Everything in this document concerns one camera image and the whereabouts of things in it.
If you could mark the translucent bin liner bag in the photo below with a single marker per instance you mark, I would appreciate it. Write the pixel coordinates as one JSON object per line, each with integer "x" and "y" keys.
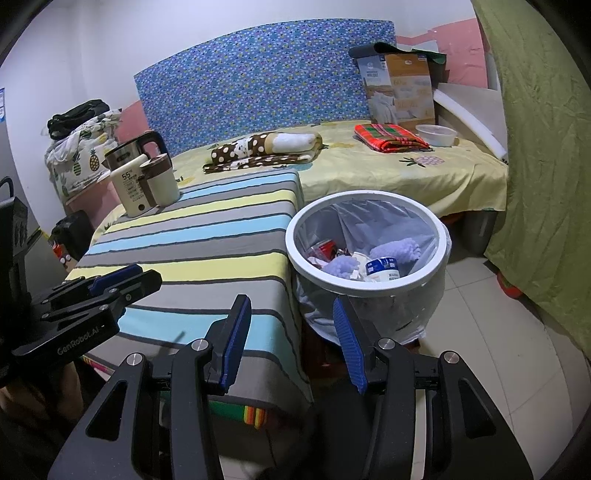
{"x": 369, "y": 221}

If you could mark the red drink can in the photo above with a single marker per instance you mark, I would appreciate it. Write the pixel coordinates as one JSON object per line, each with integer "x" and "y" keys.
{"x": 325, "y": 249}

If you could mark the blue white paper cup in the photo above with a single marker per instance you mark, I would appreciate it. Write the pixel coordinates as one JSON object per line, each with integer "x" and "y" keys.
{"x": 382, "y": 268}

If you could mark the cardboard bedding box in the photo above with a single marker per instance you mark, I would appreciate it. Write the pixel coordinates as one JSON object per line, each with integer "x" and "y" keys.
{"x": 401, "y": 92}

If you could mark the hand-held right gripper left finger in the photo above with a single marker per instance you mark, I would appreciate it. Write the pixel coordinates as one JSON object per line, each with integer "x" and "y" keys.
{"x": 235, "y": 341}

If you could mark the red green plaid cloth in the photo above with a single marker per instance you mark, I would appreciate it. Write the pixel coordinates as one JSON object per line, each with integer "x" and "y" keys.
{"x": 392, "y": 137}

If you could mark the blue floral headboard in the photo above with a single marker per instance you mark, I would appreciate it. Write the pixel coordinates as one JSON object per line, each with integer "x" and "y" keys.
{"x": 258, "y": 78}

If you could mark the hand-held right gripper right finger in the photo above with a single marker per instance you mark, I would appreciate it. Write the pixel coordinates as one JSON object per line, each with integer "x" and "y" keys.
{"x": 351, "y": 346}

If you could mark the white electric kettle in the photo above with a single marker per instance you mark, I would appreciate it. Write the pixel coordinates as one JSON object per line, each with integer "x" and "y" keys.
{"x": 131, "y": 189}

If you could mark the beige cup with brown lid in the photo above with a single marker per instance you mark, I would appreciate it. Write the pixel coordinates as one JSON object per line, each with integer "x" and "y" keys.
{"x": 161, "y": 184}

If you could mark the white round trash bin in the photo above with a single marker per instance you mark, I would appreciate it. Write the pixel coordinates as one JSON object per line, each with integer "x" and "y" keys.
{"x": 364, "y": 290}

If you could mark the yellow bed sheet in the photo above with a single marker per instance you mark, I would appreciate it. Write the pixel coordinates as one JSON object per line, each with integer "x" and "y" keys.
{"x": 369, "y": 170}

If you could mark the red floor object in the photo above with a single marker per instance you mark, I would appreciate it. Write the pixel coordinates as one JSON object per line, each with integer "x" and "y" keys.
{"x": 508, "y": 286}

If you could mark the pineapple print bedding bag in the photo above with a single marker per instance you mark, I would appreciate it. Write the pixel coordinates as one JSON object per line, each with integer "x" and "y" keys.
{"x": 83, "y": 161}

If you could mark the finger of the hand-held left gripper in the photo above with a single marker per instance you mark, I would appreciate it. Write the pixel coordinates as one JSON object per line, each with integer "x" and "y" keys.
{"x": 143, "y": 284}
{"x": 115, "y": 277}

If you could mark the small red container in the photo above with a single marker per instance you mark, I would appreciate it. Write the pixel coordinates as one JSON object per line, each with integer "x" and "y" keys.
{"x": 62, "y": 251}

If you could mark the black bag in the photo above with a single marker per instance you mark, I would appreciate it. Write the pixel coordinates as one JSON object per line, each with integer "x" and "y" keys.
{"x": 78, "y": 115}

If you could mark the striped table cloth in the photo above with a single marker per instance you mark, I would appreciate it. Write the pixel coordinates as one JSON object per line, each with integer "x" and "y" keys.
{"x": 207, "y": 230}

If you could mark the grey storage box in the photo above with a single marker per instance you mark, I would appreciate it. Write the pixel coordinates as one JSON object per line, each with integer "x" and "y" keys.
{"x": 478, "y": 230}

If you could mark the white plastic bowl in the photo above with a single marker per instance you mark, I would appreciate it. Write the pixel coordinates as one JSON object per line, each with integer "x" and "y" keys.
{"x": 436, "y": 136}

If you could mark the grey refrigerator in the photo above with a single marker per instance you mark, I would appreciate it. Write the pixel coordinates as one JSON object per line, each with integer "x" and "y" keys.
{"x": 37, "y": 230}

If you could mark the green curtain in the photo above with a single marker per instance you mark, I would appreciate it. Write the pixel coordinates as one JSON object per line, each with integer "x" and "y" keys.
{"x": 545, "y": 161}

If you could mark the black backpack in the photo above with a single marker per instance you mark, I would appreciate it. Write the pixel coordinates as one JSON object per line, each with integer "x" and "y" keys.
{"x": 74, "y": 228}

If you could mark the white bed frame board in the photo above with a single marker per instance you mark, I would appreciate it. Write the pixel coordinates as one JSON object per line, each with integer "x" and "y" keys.
{"x": 471, "y": 106}

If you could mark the brown polka dot blanket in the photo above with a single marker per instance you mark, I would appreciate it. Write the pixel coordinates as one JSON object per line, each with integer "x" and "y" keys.
{"x": 249, "y": 147}

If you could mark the pink cabinet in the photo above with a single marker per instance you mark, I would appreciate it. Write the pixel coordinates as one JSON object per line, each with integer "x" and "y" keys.
{"x": 97, "y": 198}

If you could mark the multicolour striped cloth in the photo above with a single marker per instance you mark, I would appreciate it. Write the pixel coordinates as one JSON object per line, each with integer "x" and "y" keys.
{"x": 251, "y": 415}

